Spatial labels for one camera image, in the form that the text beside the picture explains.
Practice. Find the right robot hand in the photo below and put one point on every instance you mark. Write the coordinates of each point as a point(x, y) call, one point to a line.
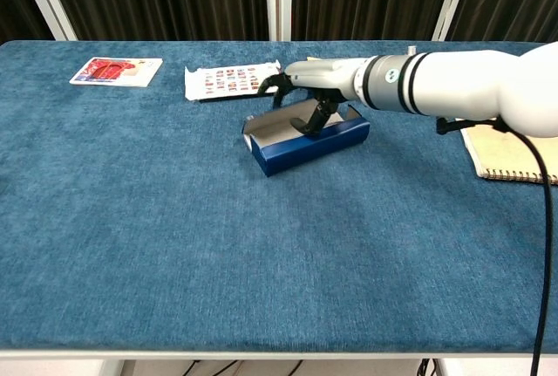
point(322, 77)

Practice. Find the blue cardboard glasses box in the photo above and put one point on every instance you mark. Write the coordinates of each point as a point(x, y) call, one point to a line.
point(314, 149)

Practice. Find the white sticker sheet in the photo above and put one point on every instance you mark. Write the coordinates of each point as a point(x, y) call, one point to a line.
point(226, 81)

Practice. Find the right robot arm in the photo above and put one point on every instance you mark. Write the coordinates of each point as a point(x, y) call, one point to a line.
point(457, 84)

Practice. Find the kraft spiral notebook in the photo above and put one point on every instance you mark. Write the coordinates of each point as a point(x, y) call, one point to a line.
point(505, 153)

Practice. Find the blue table cloth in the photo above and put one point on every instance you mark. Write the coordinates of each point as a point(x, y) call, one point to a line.
point(174, 241)

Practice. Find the red picture card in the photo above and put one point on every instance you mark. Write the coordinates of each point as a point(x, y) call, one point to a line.
point(113, 71)

